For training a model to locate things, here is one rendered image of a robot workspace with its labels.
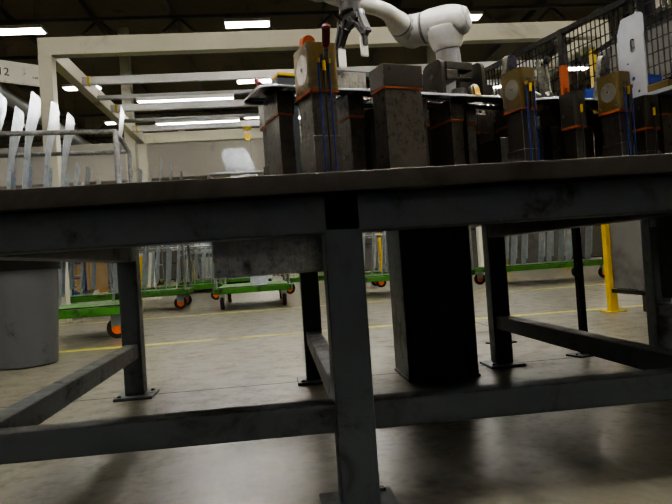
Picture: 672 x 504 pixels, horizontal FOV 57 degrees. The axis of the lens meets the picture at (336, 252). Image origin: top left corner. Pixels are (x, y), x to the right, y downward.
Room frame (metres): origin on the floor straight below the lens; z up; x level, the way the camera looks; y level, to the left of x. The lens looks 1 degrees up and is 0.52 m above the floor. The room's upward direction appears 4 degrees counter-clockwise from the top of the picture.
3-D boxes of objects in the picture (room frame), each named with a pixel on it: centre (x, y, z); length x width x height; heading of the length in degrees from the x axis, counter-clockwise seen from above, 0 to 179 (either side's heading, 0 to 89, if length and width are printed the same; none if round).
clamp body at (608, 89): (1.93, -0.91, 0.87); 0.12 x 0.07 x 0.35; 24
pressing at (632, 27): (2.25, -1.12, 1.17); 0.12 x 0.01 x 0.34; 24
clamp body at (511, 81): (1.82, -0.58, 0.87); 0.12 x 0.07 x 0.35; 24
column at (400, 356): (2.75, -0.40, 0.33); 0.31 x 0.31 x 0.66; 6
